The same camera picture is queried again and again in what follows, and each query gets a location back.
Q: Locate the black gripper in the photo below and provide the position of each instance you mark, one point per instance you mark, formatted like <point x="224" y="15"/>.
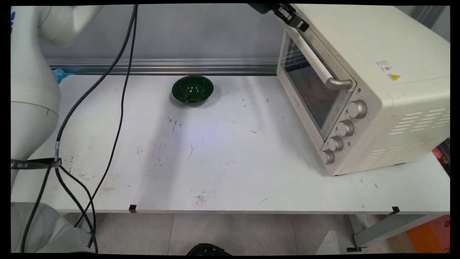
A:
<point x="264" y="8"/>

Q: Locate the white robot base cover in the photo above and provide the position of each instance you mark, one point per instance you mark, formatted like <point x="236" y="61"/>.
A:
<point x="54" y="230"/>

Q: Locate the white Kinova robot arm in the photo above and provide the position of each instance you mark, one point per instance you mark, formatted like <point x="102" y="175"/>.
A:
<point x="32" y="93"/>

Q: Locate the white label sticker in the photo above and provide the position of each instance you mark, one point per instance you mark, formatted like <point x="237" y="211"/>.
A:
<point x="383" y="65"/>

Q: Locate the cream toaster oven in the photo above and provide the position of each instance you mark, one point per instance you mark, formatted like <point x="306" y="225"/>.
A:
<point x="395" y="39"/>

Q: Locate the large silver oven knob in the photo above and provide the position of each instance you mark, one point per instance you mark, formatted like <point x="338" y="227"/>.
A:
<point x="357" y="109"/>

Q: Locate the yellow warning sticker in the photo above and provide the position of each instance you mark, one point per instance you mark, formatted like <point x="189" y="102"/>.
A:
<point x="394" y="77"/>

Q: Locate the dark green glass bowl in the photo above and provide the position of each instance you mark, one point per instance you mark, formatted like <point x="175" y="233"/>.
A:
<point x="192" y="90"/>

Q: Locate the small silver oven knob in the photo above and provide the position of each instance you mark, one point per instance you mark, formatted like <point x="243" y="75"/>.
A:
<point x="327" y="157"/>

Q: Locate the red packet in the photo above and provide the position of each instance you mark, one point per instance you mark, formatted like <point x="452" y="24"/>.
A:
<point x="440" y="156"/>

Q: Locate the black tape piece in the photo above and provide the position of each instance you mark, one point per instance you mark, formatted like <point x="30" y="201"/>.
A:
<point x="133" y="208"/>
<point x="395" y="210"/>

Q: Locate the grey table leg foot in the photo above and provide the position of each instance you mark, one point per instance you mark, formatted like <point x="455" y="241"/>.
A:
<point x="388" y="228"/>

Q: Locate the blue bubble wrap sheet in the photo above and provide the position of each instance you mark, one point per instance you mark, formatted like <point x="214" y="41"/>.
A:
<point x="59" y="75"/>

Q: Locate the black round floor object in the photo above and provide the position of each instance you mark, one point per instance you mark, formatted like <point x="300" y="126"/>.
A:
<point x="208" y="250"/>

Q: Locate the orange box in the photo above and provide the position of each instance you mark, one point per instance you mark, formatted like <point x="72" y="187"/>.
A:
<point x="429" y="235"/>

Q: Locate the grey table leg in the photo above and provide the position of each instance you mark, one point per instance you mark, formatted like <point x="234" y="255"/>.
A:
<point x="84" y="220"/>

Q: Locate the aluminium rail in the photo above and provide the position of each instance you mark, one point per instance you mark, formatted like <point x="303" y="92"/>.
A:
<point x="197" y="67"/>

